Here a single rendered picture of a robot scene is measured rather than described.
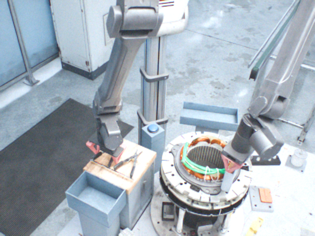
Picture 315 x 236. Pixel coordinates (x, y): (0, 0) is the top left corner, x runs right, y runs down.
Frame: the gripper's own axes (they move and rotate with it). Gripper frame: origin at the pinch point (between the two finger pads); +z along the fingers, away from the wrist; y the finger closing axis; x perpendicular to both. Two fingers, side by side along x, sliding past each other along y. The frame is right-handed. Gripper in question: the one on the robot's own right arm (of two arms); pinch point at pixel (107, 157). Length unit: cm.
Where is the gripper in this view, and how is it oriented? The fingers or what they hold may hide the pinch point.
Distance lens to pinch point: 118.2
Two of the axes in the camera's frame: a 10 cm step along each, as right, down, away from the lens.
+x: 4.6, -5.7, 6.8
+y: 8.8, 3.5, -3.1
